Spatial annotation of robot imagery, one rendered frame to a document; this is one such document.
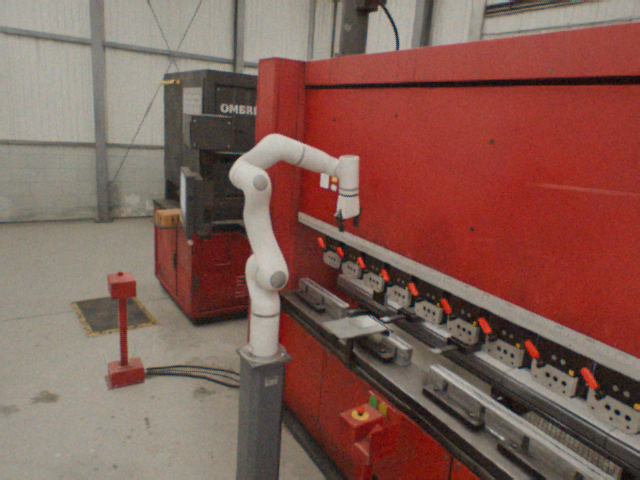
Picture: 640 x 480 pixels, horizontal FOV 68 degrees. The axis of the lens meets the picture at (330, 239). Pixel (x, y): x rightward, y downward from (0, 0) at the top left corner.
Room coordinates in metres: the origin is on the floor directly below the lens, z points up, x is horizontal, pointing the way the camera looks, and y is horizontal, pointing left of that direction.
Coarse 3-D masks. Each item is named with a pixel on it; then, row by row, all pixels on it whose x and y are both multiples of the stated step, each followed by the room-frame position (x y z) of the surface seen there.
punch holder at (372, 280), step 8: (368, 256) 2.32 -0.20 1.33; (368, 264) 2.31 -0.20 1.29; (376, 264) 2.26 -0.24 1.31; (384, 264) 2.21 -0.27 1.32; (376, 272) 2.25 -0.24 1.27; (368, 280) 2.29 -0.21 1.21; (376, 280) 2.24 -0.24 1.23; (384, 280) 2.22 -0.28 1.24; (376, 288) 2.24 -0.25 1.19; (384, 288) 2.23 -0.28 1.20
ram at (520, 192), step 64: (320, 128) 2.80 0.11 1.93; (384, 128) 2.30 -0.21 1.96; (448, 128) 1.95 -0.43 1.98; (512, 128) 1.70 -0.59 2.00; (576, 128) 1.50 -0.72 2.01; (320, 192) 2.76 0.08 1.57; (384, 192) 2.26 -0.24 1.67; (448, 192) 1.91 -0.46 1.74; (512, 192) 1.66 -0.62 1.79; (576, 192) 1.47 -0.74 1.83; (384, 256) 2.21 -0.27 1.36; (448, 256) 1.87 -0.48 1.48; (512, 256) 1.62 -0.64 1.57; (576, 256) 1.43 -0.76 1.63; (512, 320) 1.58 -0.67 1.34; (576, 320) 1.40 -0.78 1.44
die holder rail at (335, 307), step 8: (304, 280) 2.90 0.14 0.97; (304, 288) 2.87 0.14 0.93; (312, 288) 2.79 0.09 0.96; (320, 288) 2.78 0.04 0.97; (312, 296) 2.78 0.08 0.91; (320, 296) 2.70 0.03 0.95; (328, 296) 2.65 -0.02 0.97; (328, 304) 2.63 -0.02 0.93; (336, 304) 2.55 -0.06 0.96; (344, 304) 2.55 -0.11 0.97; (328, 312) 2.61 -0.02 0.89; (336, 312) 2.55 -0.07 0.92; (344, 312) 2.55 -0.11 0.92
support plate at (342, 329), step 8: (336, 320) 2.25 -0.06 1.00; (344, 320) 2.25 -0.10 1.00; (352, 320) 2.26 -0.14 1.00; (328, 328) 2.15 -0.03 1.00; (336, 328) 2.15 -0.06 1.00; (344, 328) 2.16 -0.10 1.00; (352, 328) 2.17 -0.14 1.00; (368, 328) 2.18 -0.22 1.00; (376, 328) 2.19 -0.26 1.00; (384, 328) 2.20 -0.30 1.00; (336, 336) 2.08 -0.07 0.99; (344, 336) 2.07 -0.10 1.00; (352, 336) 2.08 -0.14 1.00
